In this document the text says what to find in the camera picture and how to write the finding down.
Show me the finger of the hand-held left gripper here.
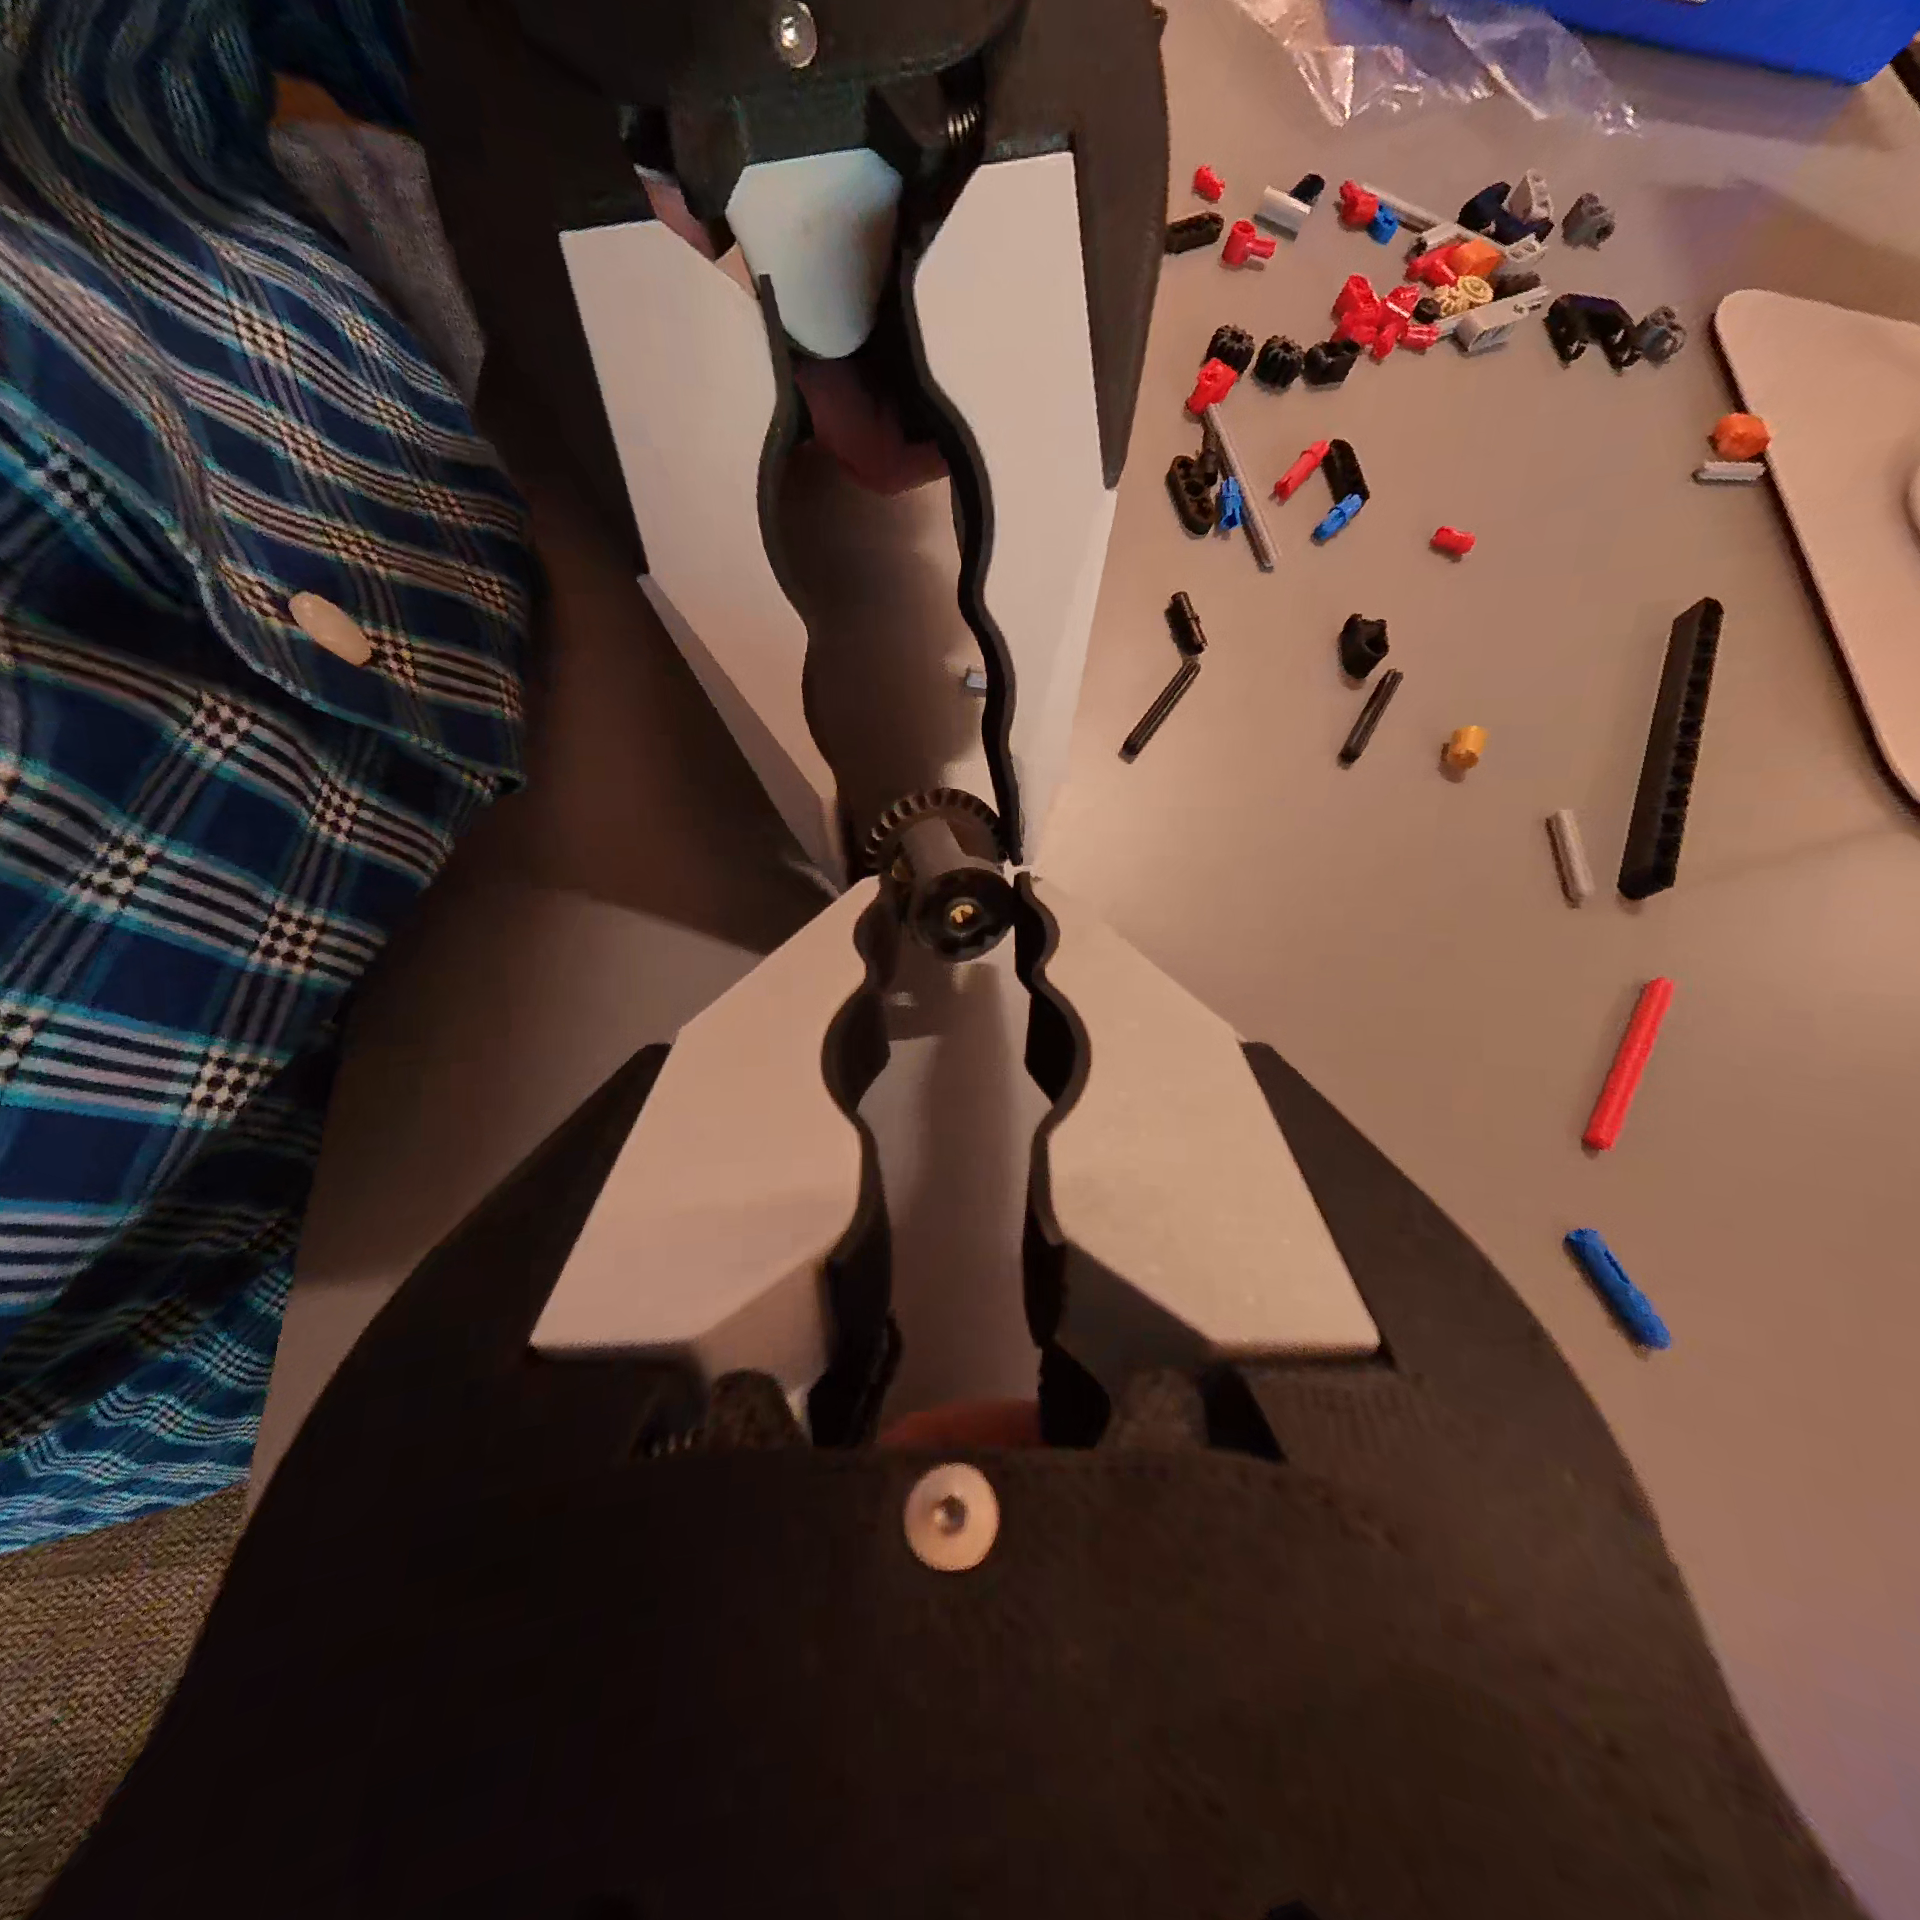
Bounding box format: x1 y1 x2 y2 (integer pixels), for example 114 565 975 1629
898 148 1121 872
557 222 873 896

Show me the clear plastic bag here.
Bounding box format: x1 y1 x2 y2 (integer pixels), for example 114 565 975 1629
1288 0 1642 138

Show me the long black lego beam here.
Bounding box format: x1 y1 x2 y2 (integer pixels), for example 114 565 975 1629
1616 597 1727 900

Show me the long red lego axle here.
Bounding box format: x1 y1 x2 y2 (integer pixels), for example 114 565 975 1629
1581 978 1676 1151

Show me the long grey lego axle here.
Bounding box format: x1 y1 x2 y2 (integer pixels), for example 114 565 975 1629
1199 404 1281 572

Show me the white book stand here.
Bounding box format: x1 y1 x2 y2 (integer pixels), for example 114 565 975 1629
1715 286 1920 804

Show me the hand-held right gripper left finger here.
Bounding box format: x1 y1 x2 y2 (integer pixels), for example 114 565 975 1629
529 872 907 1426

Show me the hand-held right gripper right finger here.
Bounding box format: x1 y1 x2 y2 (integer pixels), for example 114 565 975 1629
1013 867 1382 1426

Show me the pile of mixed lego pieces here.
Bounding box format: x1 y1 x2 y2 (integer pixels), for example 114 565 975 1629
1335 167 1687 376

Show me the grey lego differential gear assembly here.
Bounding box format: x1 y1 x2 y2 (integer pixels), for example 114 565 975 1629
860 782 1029 966

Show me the blue bin with square tag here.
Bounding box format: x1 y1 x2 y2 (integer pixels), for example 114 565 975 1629
1552 0 1920 86

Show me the blue plaid shirt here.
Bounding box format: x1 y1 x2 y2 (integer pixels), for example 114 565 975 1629
0 0 535 1555

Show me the person's left hand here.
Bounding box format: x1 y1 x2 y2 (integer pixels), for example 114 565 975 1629
804 352 941 494

